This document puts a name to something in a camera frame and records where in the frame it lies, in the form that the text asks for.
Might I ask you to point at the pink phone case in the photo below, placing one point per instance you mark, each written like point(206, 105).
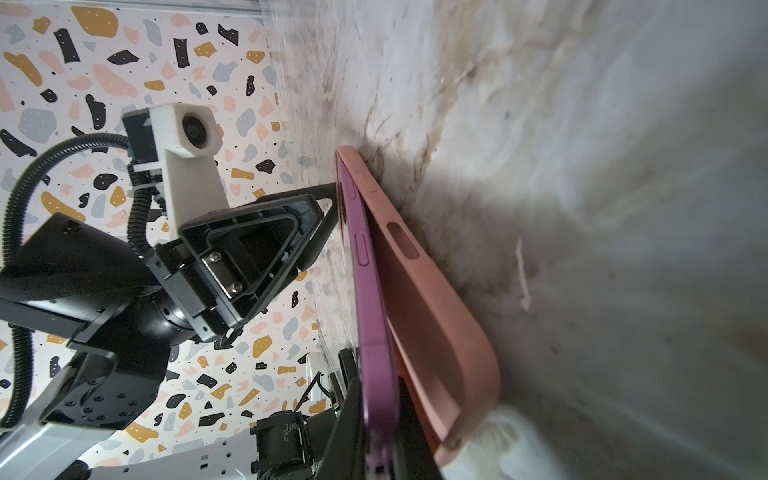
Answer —
point(449, 365)

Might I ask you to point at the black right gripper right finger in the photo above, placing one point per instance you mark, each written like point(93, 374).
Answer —
point(415, 460)

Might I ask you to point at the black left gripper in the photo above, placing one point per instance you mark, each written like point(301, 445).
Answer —
point(122, 312)

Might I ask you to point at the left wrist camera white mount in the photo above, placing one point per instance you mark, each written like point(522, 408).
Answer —
point(179, 142)

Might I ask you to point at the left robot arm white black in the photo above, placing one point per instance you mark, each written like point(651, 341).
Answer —
point(33, 450)

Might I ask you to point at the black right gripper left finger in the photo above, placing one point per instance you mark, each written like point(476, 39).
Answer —
point(344, 454)

